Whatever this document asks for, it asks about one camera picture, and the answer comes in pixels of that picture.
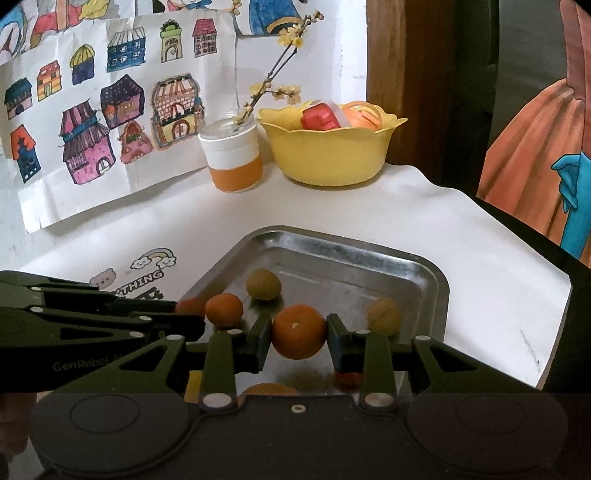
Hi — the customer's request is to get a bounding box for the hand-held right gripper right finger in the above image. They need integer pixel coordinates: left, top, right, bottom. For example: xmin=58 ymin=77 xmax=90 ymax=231
xmin=326 ymin=313 xmax=543 ymax=412

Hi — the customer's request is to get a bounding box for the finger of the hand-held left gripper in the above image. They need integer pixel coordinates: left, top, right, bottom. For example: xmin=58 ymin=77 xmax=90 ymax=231
xmin=0 ymin=271 xmax=179 ymax=319
xmin=0 ymin=307 xmax=206 ymax=346

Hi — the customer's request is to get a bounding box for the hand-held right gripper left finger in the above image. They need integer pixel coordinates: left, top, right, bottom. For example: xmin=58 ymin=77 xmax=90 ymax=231
xmin=117 ymin=315 xmax=274 ymax=412

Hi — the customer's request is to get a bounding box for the large orange cherry tomato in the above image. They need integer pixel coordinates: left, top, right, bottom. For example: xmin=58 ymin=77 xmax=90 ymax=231
xmin=271 ymin=304 xmax=328 ymax=361

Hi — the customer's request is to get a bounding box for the orange round fruit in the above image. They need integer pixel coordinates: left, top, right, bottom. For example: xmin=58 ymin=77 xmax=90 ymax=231
xmin=241 ymin=382 xmax=302 ymax=397

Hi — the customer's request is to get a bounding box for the small orange cherry tomato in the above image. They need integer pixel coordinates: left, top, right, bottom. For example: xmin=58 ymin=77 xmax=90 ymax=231
xmin=204 ymin=294 xmax=245 ymax=328

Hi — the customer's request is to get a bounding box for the brown longan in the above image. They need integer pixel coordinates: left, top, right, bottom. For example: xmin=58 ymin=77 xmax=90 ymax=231
xmin=245 ymin=269 xmax=282 ymax=302
xmin=366 ymin=298 xmax=403 ymax=337

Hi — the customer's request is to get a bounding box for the metal tray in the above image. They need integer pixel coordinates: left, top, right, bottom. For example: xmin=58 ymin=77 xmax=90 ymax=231
xmin=178 ymin=225 xmax=451 ymax=398

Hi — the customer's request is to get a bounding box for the coloured houses drawing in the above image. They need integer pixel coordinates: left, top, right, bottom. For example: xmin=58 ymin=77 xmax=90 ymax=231
xmin=0 ymin=11 xmax=238 ymax=234

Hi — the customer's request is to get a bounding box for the white and orange jar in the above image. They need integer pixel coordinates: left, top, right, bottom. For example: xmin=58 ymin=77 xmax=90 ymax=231
xmin=198 ymin=113 xmax=264 ymax=193

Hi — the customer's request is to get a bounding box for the yellow plastic bowl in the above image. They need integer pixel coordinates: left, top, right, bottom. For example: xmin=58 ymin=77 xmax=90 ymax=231
xmin=257 ymin=105 xmax=408 ymax=186

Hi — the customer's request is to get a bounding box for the red packet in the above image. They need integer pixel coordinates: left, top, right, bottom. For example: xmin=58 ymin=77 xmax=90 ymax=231
xmin=300 ymin=103 xmax=343 ymax=132

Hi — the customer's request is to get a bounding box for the orange ribbon roll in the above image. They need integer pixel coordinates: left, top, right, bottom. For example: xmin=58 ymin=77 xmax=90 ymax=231
xmin=344 ymin=100 xmax=385 ymax=131

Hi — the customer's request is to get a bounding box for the white plastic packet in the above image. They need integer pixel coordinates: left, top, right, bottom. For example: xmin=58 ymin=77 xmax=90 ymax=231
xmin=323 ymin=98 xmax=354 ymax=129

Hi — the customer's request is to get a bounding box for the orange dress figure painting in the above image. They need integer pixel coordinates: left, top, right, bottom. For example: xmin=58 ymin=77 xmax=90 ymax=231
xmin=475 ymin=0 xmax=591 ymax=268

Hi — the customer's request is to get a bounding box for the figure with fan poster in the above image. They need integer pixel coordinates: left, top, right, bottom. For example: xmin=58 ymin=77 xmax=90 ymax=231
xmin=0 ymin=0 xmax=139 ymax=65

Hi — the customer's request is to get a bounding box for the yellow flower branch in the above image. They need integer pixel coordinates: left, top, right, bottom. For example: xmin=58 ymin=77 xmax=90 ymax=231
xmin=233 ymin=10 xmax=325 ymax=126

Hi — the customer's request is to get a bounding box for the figure with bear poster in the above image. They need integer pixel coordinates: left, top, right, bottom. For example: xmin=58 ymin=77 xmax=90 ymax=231
xmin=134 ymin=0 xmax=324 ymax=38

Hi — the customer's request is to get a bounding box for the wooden door frame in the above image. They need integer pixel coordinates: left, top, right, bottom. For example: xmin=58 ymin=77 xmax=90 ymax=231
xmin=366 ymin=0 xmax=458 ymax=185

